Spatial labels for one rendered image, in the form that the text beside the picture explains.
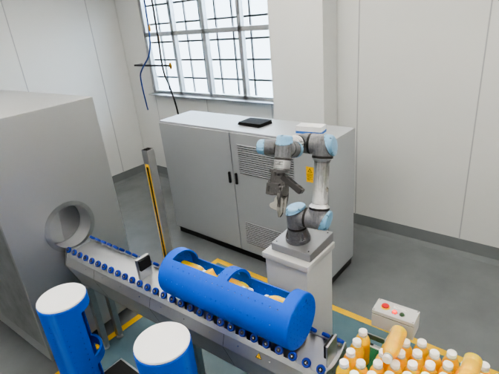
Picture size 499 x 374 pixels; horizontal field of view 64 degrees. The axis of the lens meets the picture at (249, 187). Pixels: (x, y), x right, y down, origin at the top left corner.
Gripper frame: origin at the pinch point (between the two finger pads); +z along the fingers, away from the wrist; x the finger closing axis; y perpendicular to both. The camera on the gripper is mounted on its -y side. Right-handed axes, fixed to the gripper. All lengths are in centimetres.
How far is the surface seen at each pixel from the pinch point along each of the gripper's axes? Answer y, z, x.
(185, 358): 37, 74, 14
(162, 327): 57, 67, 8
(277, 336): -2, 57, -3
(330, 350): -24, 61, -15
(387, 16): 19, -168, -237
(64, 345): 122, 95, 16
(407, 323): -54, 46, -34
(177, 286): 63, 51, -9
